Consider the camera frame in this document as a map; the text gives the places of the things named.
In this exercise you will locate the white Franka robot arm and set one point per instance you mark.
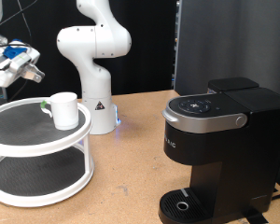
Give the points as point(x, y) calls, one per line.
point(96, 77)

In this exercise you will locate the black curtain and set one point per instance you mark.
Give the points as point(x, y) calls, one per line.
point(152, 46)

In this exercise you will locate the grey vertical rail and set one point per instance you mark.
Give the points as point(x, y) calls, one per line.
point(176, 46)

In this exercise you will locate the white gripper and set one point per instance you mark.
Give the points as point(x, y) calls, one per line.
point(1, 74)

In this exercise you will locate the black Keurig coffee machine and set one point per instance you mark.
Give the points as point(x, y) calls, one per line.
point(239, 161)

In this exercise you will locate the dark grey partition panel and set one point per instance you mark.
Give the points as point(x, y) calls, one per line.
point(224, 37)

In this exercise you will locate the white two-tier turntable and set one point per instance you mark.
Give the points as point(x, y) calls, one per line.
point(37, 149)

